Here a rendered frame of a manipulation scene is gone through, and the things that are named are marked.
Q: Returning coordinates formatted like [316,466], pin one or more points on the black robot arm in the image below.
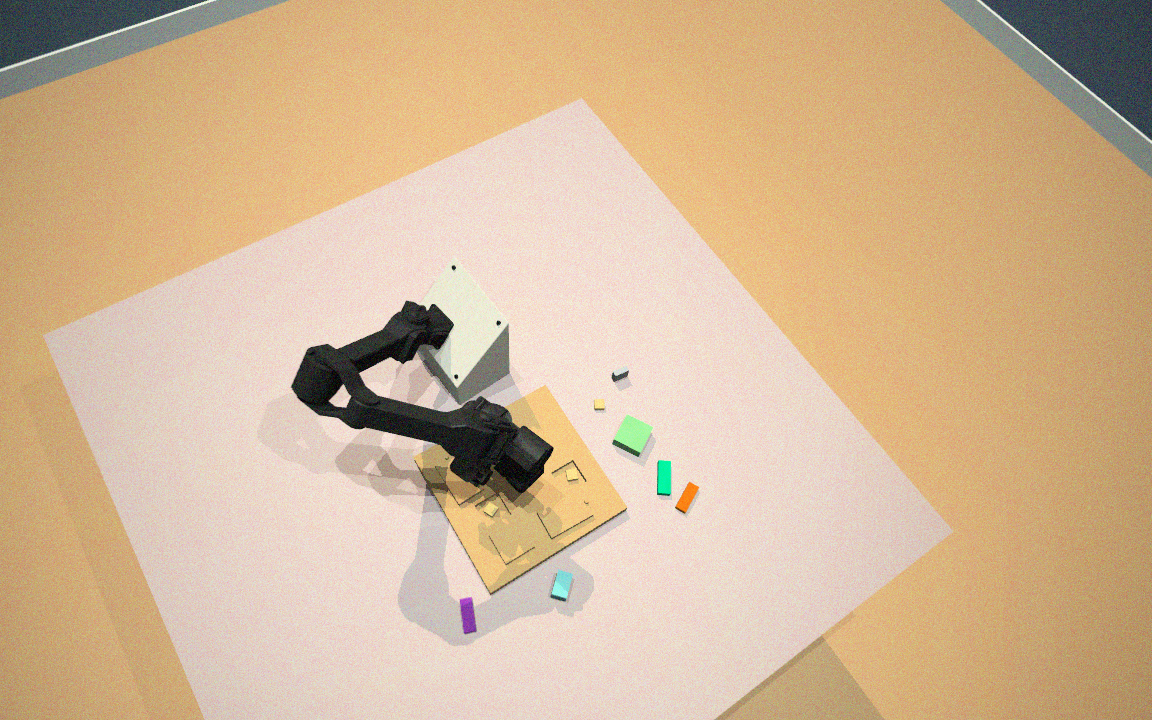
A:
[465,434]

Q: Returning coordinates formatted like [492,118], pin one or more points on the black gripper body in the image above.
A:
[519,478]

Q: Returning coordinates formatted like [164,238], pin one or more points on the purple rectangular block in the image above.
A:
[468,616]

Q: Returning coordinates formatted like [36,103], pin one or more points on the tan puzzle board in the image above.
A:
[530,527]

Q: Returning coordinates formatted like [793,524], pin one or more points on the orange flat bar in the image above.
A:
[686,497]

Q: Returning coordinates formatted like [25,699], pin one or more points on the teal block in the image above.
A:
[561,586]

